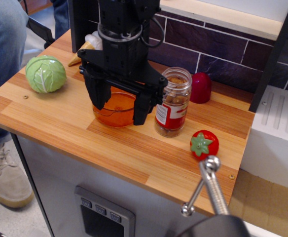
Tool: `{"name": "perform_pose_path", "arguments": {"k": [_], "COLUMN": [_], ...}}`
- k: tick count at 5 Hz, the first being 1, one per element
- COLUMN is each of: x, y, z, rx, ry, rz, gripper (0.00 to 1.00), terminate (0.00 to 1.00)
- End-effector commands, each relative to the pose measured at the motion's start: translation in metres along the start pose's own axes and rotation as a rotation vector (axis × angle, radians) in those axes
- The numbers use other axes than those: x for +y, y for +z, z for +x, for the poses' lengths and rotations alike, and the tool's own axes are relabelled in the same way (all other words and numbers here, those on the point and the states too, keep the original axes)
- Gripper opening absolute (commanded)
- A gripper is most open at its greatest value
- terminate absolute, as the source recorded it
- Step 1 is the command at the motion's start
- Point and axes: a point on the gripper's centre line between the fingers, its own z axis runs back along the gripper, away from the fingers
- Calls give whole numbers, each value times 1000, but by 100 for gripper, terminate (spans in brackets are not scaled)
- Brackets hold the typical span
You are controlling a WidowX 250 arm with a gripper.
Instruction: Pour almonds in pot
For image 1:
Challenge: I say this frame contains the white toy sink block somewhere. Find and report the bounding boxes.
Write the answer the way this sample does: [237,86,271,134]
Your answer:
[241,86,288,188]

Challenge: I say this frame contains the light wooden shelf board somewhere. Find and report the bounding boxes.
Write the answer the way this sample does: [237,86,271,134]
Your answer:
[160,0,283,40]

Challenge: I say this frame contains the orange transparent plastic pot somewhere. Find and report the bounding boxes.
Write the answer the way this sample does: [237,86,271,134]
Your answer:
[93,86,136,127]

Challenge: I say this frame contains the grey toy oven cabinet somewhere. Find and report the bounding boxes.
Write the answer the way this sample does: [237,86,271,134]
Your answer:
[12,135,205,237]

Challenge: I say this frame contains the beige suede shoe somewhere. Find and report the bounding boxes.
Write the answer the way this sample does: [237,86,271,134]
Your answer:
[0,143,34,208]

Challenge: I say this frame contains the dark red jar lid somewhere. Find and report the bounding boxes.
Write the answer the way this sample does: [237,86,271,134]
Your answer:
[190,73,212,104]

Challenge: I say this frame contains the clear jar of almonds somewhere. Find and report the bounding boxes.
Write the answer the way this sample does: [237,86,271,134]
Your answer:
[155,67,192,137]

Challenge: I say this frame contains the black chair base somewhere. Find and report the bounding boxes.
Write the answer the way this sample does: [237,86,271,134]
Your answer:
[19,0,55,49]

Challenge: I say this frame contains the black metal shelf post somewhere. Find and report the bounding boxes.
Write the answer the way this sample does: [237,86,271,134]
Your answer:
[249,13,288,113]

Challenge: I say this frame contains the black clamp base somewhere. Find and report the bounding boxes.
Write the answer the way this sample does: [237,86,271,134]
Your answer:
[177,215,251,237]

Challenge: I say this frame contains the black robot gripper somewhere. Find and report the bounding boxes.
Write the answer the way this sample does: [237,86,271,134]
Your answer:
[77,38,167,125]

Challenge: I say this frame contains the red toy strawberry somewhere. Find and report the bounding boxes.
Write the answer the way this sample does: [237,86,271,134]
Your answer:
[190,130,219,161]

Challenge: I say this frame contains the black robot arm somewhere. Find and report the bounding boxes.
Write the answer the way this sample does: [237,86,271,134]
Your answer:
[77,0,168,125]

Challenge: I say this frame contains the green toy cabbage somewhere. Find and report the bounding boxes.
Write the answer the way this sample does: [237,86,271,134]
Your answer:
[25,55,67,93]

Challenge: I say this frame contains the grey oven control panel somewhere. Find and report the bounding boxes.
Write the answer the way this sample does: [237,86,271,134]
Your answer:
[74,186,136,237]

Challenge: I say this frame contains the toy ice cream cone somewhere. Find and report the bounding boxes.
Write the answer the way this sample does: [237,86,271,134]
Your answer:
[68,31,103,67]

